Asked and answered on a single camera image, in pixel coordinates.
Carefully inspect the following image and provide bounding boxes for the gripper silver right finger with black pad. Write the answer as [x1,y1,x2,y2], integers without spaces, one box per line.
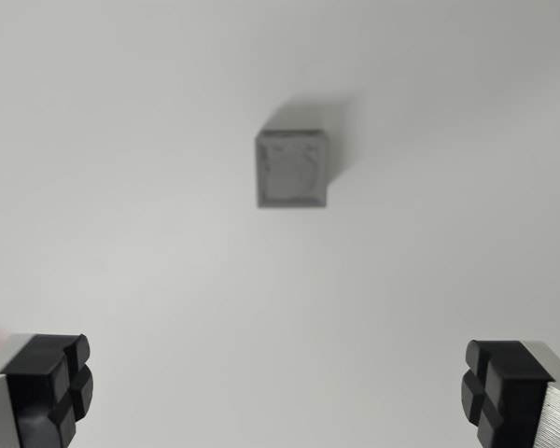
[460,339,560,448]

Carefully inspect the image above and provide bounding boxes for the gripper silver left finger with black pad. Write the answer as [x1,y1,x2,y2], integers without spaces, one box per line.
[0,332,95,448]

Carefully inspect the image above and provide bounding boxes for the grey embossed cube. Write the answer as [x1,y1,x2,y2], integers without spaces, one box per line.
[254,128,330,209]

